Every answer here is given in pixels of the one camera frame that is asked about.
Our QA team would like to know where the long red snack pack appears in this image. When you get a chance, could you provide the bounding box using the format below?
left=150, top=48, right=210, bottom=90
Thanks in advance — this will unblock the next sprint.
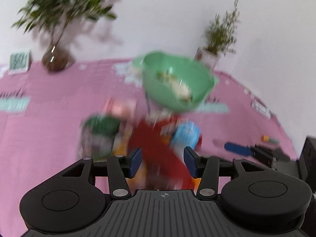
left=128, top=116, right=195, bottom=190

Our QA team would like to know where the broadleaf plant in glass vase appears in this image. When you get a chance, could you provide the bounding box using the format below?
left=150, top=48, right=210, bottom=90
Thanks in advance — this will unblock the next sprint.
left=12, top=0, right=117, bottom=72

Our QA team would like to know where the clear plastic box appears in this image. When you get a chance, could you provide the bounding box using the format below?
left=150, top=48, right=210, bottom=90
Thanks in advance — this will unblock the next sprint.
left=251, top=97, right=271, bottom=119

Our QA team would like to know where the orange green marker far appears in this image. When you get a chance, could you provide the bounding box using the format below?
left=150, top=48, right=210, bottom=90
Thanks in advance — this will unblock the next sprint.
left=261, top=135, right=280, bottom=145

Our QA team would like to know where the yellow green snack bag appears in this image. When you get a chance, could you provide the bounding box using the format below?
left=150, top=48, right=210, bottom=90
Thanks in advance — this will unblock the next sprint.
left=78, top=114, right=121, bottom=162

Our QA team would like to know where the green plastic bowl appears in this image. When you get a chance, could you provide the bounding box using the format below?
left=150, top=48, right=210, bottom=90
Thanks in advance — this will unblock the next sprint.
left=132, top=51, right=218, bottom=112

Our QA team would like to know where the red white patterned snack bag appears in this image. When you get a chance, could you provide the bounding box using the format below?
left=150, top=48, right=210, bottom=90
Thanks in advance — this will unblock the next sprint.
left=145, top=109, right=179, bottom=132

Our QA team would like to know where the thin-leaf plant in glass jar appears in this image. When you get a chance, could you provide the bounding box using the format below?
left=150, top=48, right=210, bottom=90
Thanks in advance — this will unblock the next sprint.
left=194, top=0, right=240, bottom=71

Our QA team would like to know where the white digital clock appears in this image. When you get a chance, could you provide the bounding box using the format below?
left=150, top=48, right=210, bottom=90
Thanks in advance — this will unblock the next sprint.
left=8, top=50, right=31, bottom=74

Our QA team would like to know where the blue round-top snack pouch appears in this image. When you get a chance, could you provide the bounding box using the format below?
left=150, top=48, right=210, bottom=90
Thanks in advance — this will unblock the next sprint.
left=170, top=121, right=200, bottom=155

